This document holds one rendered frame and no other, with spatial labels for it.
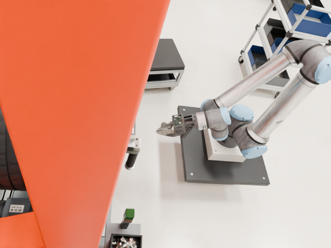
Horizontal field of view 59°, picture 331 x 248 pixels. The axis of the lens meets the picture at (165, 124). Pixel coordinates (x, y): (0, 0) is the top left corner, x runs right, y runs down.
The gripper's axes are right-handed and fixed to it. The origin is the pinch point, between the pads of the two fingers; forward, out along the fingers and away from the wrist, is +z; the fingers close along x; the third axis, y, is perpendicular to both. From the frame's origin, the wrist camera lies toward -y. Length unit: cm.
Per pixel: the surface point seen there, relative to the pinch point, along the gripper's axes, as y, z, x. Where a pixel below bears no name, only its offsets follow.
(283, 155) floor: -119, -90, -26
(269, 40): -70, -100, -117
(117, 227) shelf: -13, 28, 41
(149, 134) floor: -68, 17, -43
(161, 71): -44, -2, -84
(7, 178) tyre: 45, 48, 35
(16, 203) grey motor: 5, 72, 27
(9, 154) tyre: 54, 41, 31
